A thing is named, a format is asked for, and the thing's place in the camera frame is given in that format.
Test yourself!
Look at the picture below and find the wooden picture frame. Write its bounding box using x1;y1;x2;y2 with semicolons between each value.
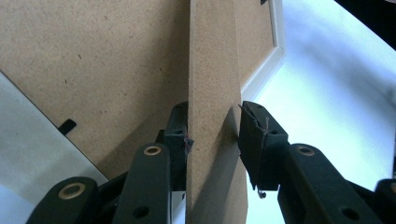
0;0;286;224

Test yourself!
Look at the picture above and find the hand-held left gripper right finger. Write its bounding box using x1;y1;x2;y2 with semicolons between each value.
237;100;290;192

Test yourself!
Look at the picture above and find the white table mat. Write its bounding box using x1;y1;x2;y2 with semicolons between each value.
0;0;396;224

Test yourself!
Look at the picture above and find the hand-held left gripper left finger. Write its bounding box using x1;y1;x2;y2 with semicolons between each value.
163;101;194;192

